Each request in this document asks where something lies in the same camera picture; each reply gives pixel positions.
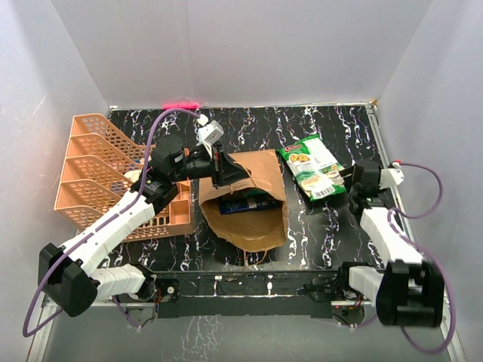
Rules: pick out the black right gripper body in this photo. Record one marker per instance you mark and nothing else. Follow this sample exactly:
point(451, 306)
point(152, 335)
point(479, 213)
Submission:
point(352, 187)

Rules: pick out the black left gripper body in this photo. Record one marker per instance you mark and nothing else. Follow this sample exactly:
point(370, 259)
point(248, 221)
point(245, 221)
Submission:
point(216, 166)

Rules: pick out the green Chuba snack bag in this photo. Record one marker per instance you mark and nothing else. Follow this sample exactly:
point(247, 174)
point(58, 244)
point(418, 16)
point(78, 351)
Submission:
point(313, 166)

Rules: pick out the blue snack bag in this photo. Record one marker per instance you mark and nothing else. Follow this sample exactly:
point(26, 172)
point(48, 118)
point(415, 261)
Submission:
point(258, 202)

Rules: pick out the brown paper bag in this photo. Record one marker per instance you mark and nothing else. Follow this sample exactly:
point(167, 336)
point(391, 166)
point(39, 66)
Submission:
point(252, 213)

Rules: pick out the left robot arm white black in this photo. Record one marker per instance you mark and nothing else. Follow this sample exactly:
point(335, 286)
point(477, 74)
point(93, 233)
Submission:
point(70, 274)

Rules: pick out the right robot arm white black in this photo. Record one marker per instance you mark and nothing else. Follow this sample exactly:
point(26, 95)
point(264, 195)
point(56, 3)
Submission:
point(410, 291)

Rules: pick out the red LED strip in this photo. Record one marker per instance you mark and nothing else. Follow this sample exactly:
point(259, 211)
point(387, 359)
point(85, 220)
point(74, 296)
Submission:
point(181, 105)

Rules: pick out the peach plastic desk organizer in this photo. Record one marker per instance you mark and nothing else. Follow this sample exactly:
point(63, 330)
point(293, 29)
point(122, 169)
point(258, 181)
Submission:
point(99, 166)

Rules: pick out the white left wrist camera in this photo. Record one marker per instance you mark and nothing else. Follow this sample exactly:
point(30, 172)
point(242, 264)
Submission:
point(208, 133)

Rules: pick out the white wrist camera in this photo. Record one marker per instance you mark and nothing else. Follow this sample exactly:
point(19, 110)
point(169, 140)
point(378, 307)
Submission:
point(208, 133)
point(391, 176)

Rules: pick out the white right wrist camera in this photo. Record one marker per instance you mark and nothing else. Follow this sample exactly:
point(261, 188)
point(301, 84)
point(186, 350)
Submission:
point(391, 176)

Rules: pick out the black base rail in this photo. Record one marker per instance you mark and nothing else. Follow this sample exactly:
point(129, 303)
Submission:
point(251, 293)

